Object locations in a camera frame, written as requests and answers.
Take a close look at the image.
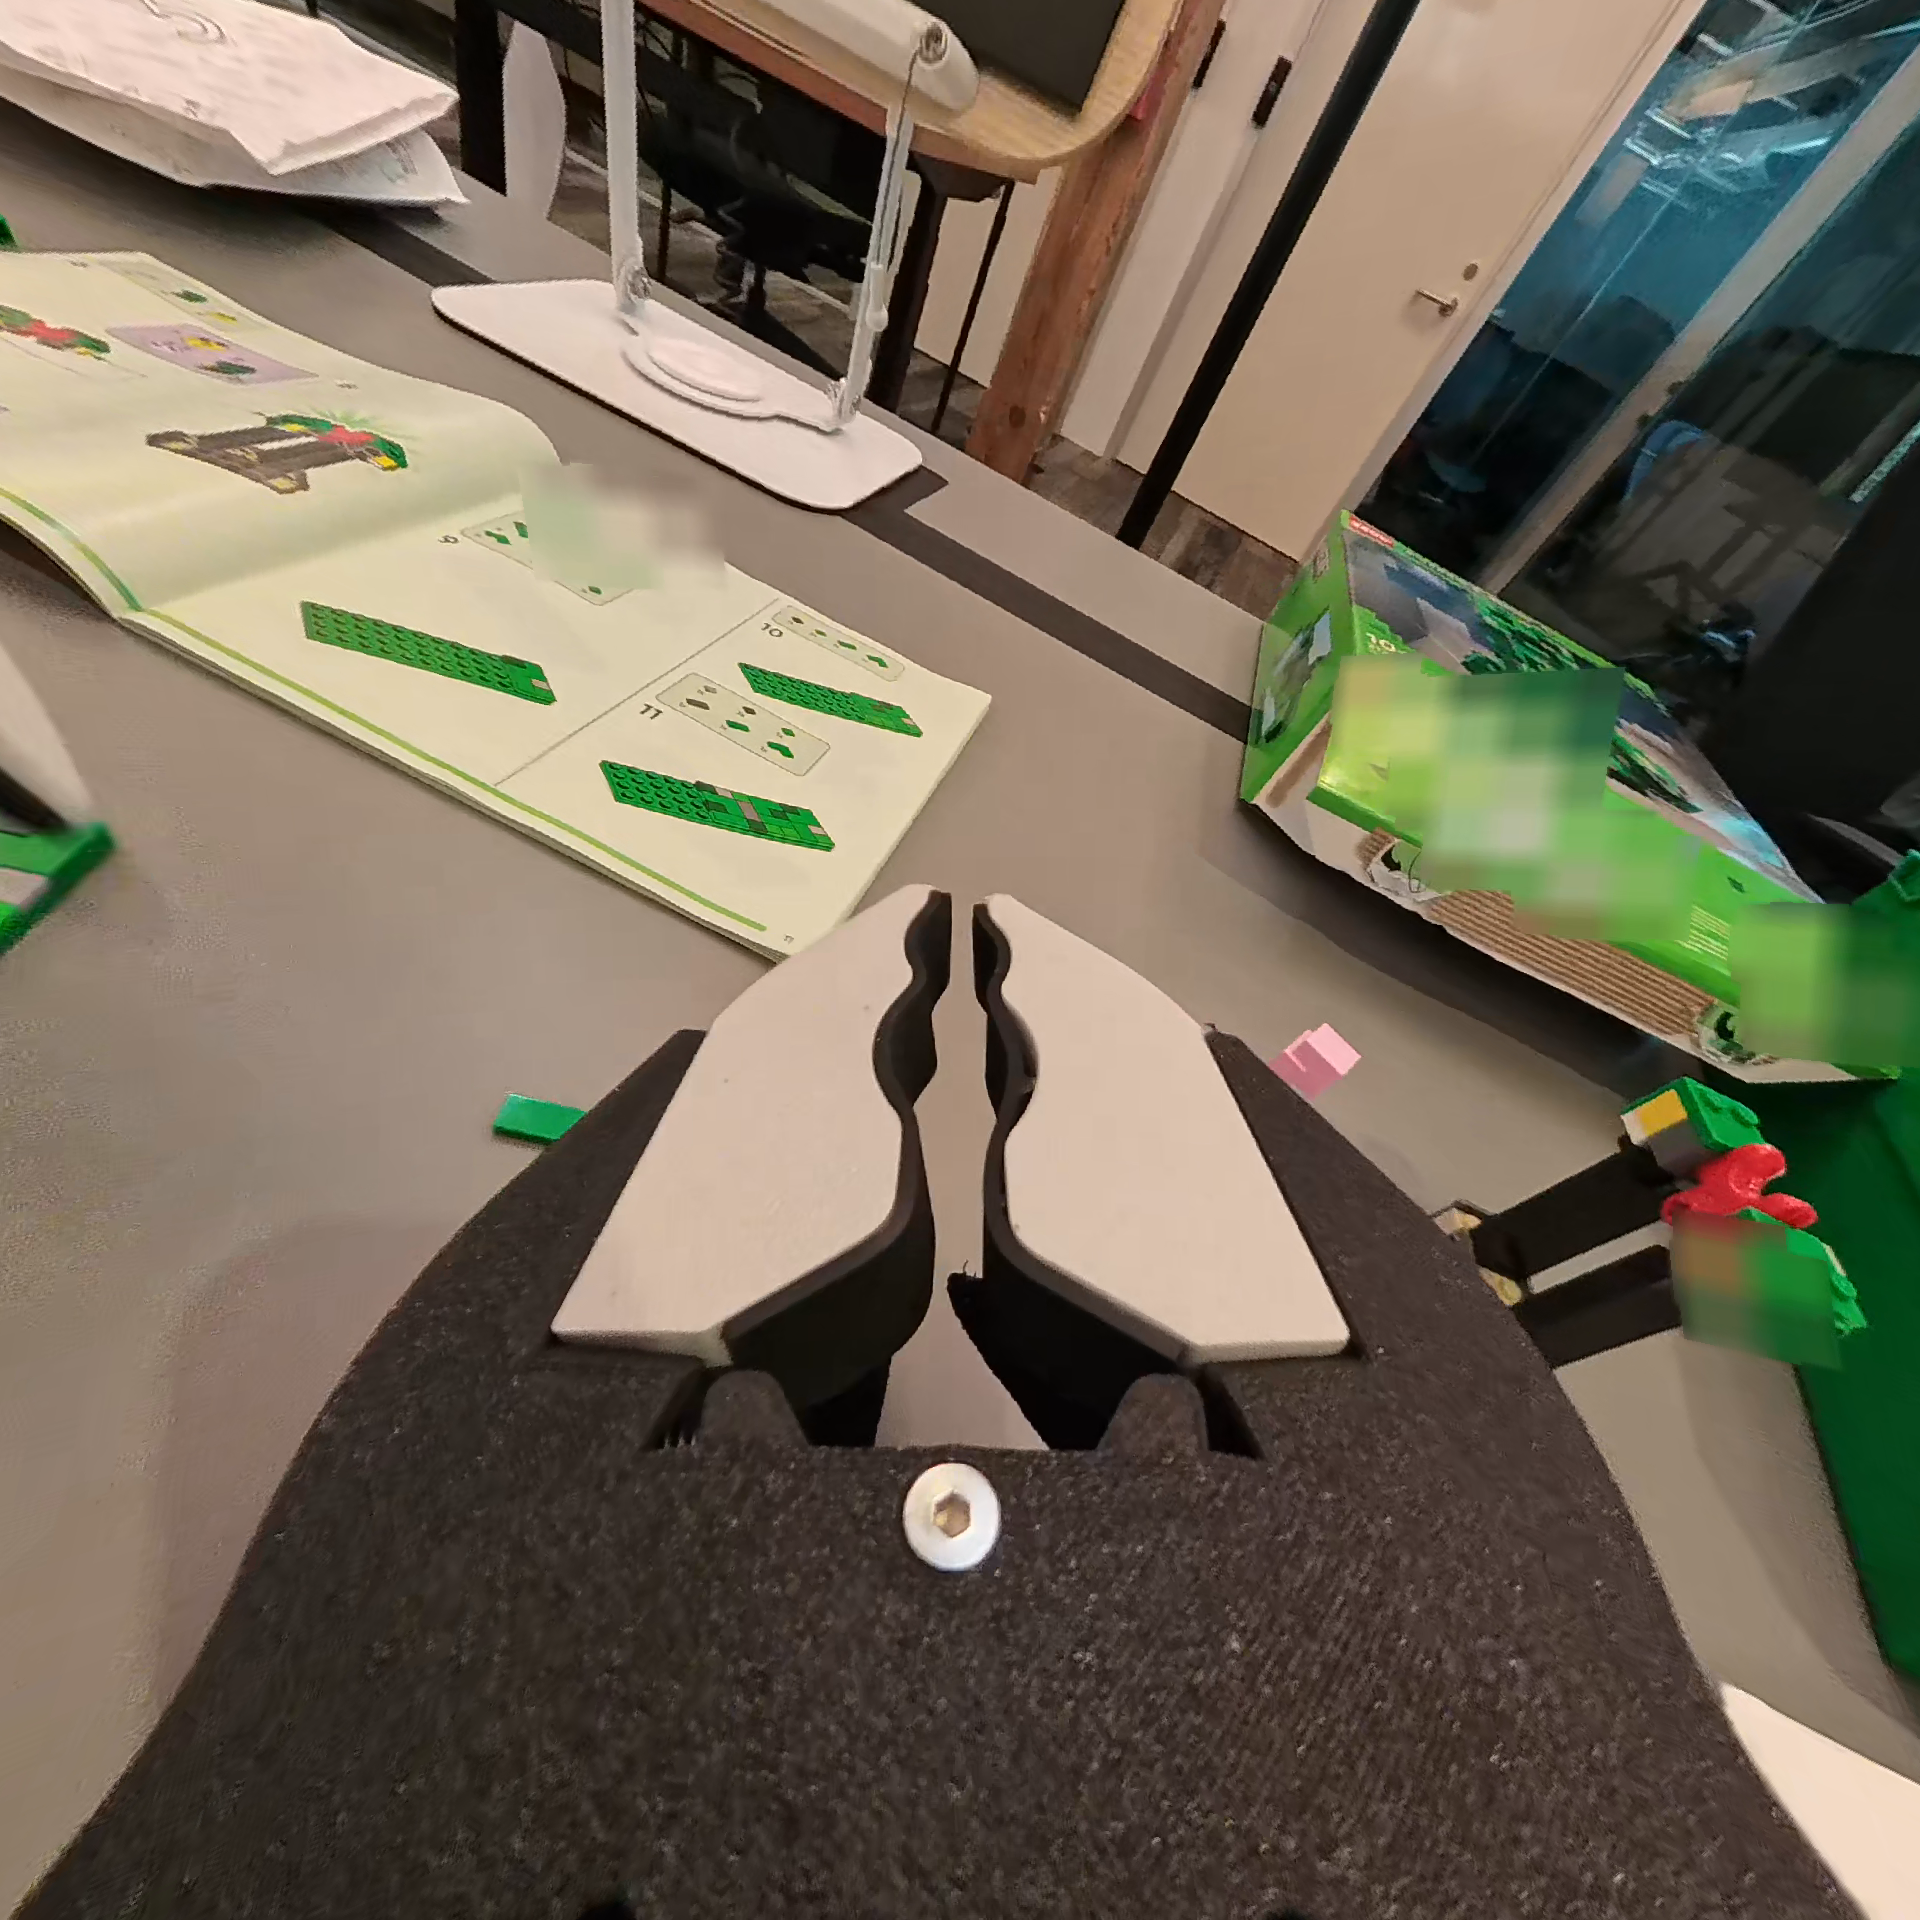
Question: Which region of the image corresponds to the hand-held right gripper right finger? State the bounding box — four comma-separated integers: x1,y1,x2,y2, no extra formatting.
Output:
955,892,1354,1369

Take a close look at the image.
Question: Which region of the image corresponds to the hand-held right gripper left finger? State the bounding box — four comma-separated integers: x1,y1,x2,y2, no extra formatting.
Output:
554,888,953,1361

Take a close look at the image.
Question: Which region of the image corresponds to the green studded brick plate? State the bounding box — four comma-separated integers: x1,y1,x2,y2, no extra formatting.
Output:
0,812,119,961

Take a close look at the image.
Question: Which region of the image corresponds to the green brick set box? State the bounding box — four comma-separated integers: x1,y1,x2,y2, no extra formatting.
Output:
1238,508,1920,1089

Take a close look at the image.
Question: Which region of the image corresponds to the black brick tower model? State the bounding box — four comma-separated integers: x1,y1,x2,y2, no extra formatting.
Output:
1436,1072,1868,1374

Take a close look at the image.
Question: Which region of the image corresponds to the building instruction booklet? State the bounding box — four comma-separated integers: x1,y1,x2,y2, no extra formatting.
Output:
0,250,995,961

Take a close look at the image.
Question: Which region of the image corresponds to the green plastic bin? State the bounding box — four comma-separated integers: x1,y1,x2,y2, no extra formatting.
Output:
1736,852,1920,1689

